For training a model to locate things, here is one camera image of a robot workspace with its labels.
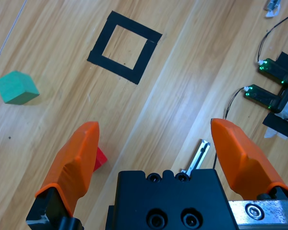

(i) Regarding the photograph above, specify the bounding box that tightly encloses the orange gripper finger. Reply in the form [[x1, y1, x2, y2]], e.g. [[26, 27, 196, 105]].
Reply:
[[210, 118, 288, 201], [25, 121, 100, 230]]

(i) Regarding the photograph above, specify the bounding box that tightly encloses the red wooden block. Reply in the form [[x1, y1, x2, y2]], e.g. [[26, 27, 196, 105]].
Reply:
[[93, 146, 108, 172]]

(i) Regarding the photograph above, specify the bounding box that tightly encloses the green wooden block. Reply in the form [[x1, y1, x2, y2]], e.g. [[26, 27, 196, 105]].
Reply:
[[0, 70, 40, 105]]

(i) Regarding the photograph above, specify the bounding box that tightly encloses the white tape scrap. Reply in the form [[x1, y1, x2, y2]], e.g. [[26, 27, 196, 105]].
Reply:
[[265, 8, 281, 18], [264, 126, 288, 139]]

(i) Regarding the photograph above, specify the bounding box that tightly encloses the black tape patch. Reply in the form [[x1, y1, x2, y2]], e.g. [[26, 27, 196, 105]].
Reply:
[[262, 112, 288, 139], [276, 51, 288, 72]]

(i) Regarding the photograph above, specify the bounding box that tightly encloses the black USB dongle green light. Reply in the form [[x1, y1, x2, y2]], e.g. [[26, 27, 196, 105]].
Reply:
[[243, 84, 283, 113], [258, 58, 288, 85]]

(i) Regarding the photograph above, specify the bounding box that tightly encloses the black tape square outline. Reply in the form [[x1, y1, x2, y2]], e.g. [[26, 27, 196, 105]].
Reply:
[[86, 10, 163, 85]]

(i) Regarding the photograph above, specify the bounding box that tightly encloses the thin black dongle cable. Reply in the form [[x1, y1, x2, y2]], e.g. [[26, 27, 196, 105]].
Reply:
[[212, 87, 245, 170], [257, 11, 288, 63]]

